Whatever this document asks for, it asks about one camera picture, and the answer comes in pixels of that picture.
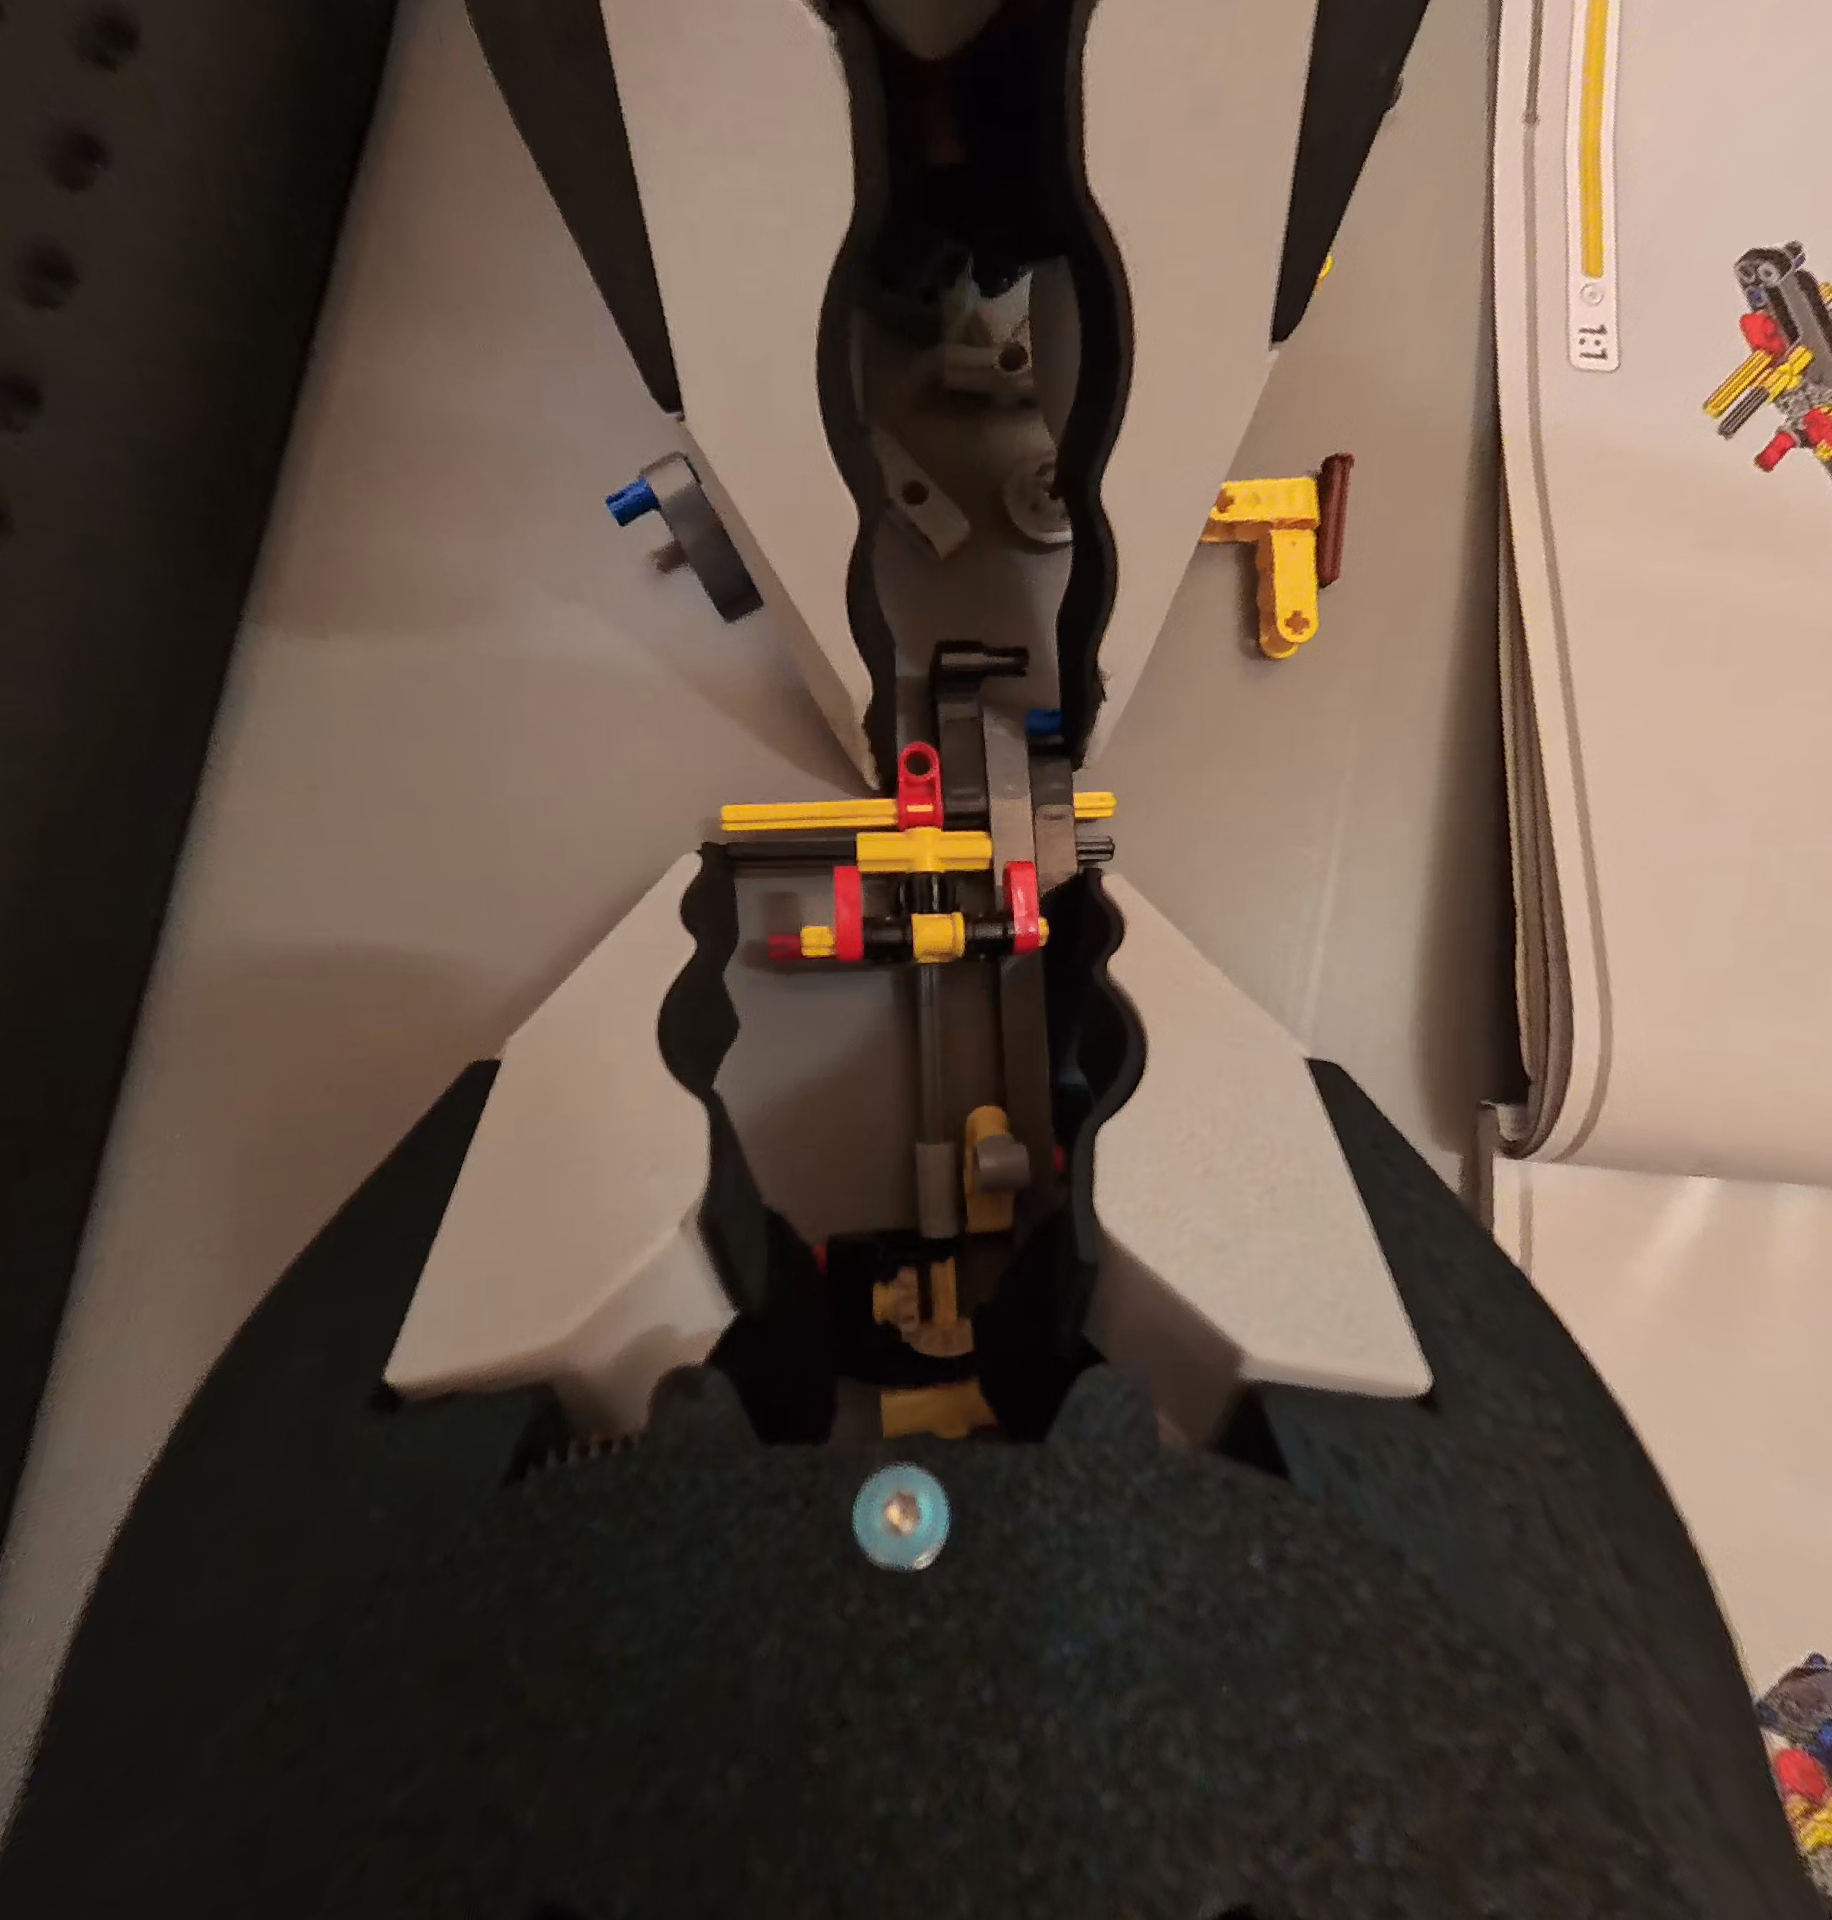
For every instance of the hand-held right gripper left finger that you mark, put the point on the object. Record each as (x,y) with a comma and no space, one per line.
(556,1201)

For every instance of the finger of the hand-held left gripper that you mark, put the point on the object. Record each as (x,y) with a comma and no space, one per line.
(736,300)
(1186,225)

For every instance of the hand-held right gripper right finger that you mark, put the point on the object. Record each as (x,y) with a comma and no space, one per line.
(1247,1201)

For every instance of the single blue lego pin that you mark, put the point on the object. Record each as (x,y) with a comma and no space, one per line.
(628,502)

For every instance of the small grey connector piece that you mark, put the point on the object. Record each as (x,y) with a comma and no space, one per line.
(706,540)

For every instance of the long yellow lego axle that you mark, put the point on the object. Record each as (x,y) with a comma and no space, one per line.
(796,816)

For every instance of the grey lego beam assembly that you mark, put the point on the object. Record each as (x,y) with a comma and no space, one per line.
(1007,781)

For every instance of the red lego bush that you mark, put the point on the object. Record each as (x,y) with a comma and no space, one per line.
(918,772)

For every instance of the lego instruction booklet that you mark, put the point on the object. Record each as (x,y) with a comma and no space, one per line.
(1680,750)

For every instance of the grey lego wheel hub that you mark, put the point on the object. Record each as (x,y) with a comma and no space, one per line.
(1038,502)

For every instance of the short brown lego axle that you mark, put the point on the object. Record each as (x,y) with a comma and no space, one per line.
(1337,519)

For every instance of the yellow lego axle connector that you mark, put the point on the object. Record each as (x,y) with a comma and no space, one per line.
(1288,600)

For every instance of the pile of black grey beams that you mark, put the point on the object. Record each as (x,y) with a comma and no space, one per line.
(924,502)

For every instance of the black perforated panel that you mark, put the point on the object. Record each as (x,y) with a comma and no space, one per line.
(77,750)

